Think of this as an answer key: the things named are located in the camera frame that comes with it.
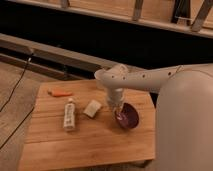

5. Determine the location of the pale yellow sponge block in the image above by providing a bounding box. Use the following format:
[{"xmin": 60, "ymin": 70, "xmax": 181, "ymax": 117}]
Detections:
[{"xmin": 83, "ymin": 100, "xmax": 102, "ymax": 118}]

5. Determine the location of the grey wall ledge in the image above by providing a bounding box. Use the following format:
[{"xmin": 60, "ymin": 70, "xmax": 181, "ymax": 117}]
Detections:
[{"xmin": 0, "ymin": 33, "xmax": 116, "ymax": 80}]

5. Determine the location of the black cable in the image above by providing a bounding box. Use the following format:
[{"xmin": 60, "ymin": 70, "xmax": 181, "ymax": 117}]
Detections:
[{"xmin": 0, "ymin": 51, "xmax": 36, "ymax": 150}]

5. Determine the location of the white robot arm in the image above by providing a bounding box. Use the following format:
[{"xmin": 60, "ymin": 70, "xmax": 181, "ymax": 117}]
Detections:
[{"xmin": 95, "ymin": 63, "xmax": 213, "ymax": 171}]

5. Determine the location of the purple ceramic bowl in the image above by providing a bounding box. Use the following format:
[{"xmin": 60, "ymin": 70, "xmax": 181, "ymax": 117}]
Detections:
[{"xmin": 115, "ymin": 103, "xmax": 139, "ymax": 129}]

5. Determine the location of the orange carrot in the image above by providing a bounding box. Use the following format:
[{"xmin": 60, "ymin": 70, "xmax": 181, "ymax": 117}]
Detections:
[{"xmin": 47, "ymin": 90, "xmax": 72, "ymax": 97}]

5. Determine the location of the wooden shelf rail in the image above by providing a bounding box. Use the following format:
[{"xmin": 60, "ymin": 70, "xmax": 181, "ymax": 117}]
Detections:
[{"xmin": 5, "ymin": 0, "xmax": 213, "ymax": 39}]

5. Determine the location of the wooden table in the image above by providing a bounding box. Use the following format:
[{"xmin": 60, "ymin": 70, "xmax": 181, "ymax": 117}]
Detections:
[{"xmin": 18, "ymin": 80, "xmax": 155, "ymax": 171}]

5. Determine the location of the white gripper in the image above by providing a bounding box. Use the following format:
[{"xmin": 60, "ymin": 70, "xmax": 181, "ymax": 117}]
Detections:
[{"xmin": 107, "ymin": 88, "xmax": 124, "ymax": 121}]

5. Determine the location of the white plastic bottle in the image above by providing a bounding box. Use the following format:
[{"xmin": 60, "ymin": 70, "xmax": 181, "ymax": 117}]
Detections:
[{"xmin": 63, "ymin": 98, "xmax": 75, "ymax": 131}]

